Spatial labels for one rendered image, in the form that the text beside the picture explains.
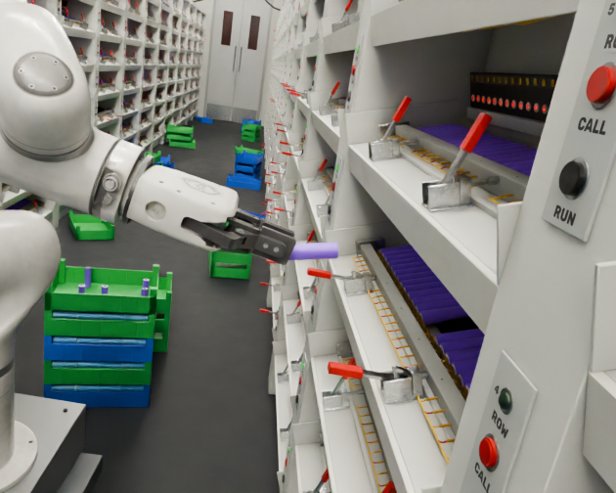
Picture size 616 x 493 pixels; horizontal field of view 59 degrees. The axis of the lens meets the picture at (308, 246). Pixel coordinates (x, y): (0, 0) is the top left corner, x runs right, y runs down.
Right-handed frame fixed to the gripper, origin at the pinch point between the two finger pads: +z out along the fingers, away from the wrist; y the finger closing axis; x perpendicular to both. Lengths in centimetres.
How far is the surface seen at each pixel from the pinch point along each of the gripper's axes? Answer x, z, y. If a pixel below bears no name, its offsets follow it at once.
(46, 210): 101, -88, 239
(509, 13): -26.6, 6.5, -16.8
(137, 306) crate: 59, -16, 89
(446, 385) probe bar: 3.5, 19.1, -12.6
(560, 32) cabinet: -34.6, 24.0, 12.1
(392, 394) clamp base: 7.4, 15.8, -10.4
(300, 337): 46, 28, 77
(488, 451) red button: -2.8, 11.1, -32.5
